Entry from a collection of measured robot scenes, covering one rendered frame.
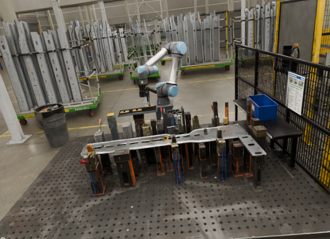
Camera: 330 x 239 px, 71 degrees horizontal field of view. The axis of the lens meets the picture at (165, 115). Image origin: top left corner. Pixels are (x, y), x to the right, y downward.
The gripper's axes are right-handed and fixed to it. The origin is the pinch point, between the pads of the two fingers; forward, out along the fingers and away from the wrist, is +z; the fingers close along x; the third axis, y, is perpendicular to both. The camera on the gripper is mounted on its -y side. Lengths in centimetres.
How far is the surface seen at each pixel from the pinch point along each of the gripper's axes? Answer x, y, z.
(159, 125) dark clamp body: 16.3, -9.5, 15.7
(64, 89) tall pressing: -324, 262, 55
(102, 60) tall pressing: -711, 289, 45
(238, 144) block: 45, -72, 23
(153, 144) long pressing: 38.8, -6.0, 21.2
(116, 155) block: 57, 20, 19
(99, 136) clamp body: 26, 44, 17
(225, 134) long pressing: 31, -65, 21
